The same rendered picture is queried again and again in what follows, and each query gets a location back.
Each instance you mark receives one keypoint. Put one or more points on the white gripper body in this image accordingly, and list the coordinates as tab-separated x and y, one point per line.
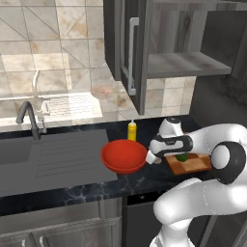
150	157

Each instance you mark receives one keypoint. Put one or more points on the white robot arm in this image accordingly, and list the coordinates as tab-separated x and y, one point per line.
205	193

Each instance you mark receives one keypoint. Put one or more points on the beige garlic bulb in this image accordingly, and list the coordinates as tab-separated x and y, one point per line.
158	160

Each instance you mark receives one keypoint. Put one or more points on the red bowl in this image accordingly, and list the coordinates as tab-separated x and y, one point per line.
123	156

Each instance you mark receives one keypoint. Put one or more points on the green lime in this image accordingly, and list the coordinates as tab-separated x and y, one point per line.
182	157

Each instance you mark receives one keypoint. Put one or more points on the yellow condiment bottle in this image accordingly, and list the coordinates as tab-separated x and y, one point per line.
131	131

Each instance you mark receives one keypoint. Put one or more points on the wooden cutting board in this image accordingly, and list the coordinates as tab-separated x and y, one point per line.
189	164

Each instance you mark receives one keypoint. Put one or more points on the dark cabinet door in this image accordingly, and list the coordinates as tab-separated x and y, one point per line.
141	48

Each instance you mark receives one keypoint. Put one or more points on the dark dishwasher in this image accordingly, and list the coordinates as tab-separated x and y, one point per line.
141	222

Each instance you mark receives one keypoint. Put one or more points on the dark grey sink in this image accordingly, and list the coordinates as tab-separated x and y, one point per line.
54	160

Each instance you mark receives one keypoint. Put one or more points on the grey base cupboard door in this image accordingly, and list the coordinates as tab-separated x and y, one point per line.
77	233
14	240

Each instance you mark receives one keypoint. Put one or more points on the dark grey tap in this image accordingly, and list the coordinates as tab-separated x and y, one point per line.
32	123

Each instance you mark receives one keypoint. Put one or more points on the grey wood wall cabinet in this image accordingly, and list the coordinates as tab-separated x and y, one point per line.
186	48

